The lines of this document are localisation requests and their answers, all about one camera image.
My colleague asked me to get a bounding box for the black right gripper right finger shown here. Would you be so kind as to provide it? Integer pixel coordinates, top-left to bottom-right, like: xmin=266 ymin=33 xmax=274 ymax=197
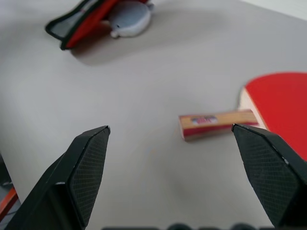
xmin=231 ymin=124 xmax=307 ymax=229

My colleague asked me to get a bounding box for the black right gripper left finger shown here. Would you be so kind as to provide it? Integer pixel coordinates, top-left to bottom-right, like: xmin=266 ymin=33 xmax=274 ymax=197
xmin=3 ymin=125 xmax=111 ymax=230

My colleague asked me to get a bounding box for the red table tennis paddle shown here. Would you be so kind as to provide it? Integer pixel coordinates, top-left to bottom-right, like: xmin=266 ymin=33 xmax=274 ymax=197
xmin=178 ymin=71 xmax=307 ymax=161

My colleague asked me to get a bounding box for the red and black paddle case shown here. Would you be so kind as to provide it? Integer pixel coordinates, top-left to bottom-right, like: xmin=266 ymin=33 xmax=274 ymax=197
xmin=45 ymin=0 xmax=120 ymax=51

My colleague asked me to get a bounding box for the orange metal frame bar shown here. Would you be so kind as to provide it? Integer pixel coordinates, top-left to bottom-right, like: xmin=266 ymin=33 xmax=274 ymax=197
xmin=0 ymin=186 xmax=19 ymax=214

